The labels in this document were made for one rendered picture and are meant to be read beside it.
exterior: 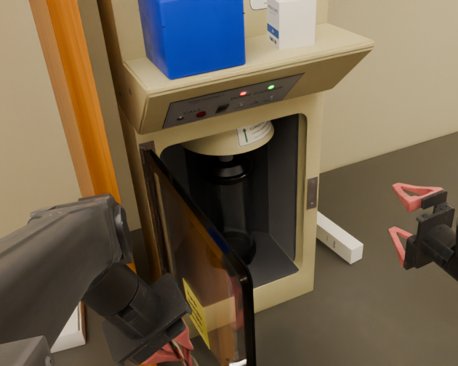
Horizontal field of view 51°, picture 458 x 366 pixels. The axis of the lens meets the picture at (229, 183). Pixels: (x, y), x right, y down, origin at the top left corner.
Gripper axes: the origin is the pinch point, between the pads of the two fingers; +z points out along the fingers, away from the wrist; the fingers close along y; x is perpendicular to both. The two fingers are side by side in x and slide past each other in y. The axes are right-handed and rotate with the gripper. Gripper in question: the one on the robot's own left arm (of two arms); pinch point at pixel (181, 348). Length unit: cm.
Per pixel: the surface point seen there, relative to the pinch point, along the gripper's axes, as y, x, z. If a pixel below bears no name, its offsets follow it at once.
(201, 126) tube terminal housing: -20.3, -22.1, -10.8
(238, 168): -22.7, -28.7, 5.6
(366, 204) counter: -49, -40, 52
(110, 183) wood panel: -5.6, -13.6, -17.6
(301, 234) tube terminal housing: -25.8, -23.8, 25.3
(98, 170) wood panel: -5.5, -13.7, -20.1
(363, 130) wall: -67, -63, 51
